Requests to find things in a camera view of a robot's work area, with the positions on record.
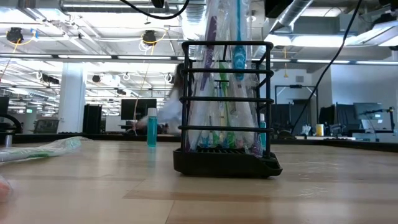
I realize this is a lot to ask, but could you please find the white pillar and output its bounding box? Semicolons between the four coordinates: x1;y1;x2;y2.
57;62;87;134

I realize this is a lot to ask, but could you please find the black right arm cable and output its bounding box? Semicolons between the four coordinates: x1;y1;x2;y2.
290;0;363;127

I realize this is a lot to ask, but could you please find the black ceiling cable reel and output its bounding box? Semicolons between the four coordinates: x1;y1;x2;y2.
142;29;158;47
6;27;24;44

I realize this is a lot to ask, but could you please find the person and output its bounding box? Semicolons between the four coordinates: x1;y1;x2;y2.
136;62;187;135

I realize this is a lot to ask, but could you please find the blue toothbrush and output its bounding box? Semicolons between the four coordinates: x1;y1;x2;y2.
229;0;261;153

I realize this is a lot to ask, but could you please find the black wire toothbrush holder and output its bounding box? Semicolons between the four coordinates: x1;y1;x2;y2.
172;40;283;179

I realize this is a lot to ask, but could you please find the teal mouthwash bottle white cap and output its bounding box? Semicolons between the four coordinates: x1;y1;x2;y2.
259;113;267;147
147;107;158;147

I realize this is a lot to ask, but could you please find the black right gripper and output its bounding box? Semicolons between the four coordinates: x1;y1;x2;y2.
264;0;295;19

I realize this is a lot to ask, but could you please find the yellow hanging cord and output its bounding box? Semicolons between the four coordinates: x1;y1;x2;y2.
282;46;289;78

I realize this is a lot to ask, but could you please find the black aluminium table frame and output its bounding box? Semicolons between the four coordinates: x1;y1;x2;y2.
0;132;398;153

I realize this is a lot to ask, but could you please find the black desk monitor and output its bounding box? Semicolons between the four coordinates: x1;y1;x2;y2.
121;98;157;121

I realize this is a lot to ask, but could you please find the grey desk monitor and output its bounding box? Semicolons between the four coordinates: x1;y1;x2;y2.
353;102;385;130

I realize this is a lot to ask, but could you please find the orange toothbrush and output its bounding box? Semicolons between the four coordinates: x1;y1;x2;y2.
0;174;12;203

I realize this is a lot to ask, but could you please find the black metal frame stand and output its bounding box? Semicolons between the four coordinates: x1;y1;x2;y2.
274;84;320;119

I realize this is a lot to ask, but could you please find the bright ceiling light panel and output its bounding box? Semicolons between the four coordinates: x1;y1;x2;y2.
264;20;398;48

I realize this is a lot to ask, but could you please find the long ceiling light bar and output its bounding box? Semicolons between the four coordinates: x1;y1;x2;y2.
0;53;398;65

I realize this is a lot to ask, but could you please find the black curved hose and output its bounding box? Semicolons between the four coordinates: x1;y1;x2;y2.
0;113;23;134

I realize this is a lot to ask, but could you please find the silver ventilation duct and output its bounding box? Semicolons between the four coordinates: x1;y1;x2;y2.
182;0;313;60

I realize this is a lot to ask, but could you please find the black cabinet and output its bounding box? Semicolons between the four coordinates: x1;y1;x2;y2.
82;104;103;134

